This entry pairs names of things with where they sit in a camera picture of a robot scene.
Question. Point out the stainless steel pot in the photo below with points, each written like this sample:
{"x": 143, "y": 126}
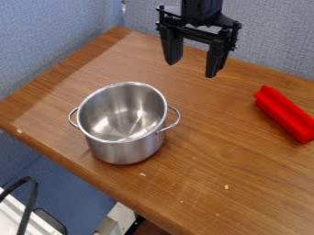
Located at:
{"x": 123, "y": 119}

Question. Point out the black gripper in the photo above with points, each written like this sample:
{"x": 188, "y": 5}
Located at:
{"x": 198, "y": 20}

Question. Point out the white device with black pad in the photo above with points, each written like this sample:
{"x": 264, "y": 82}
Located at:
{"x": 11, "y": 217}

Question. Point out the red plastic block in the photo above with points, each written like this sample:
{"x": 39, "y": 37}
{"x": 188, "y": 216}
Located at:
{"x": 286, "y": 113}

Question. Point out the white table leg bracket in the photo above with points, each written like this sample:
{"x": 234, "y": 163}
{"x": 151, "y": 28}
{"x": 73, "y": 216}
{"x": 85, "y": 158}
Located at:
{"x": 117, "y": 222}

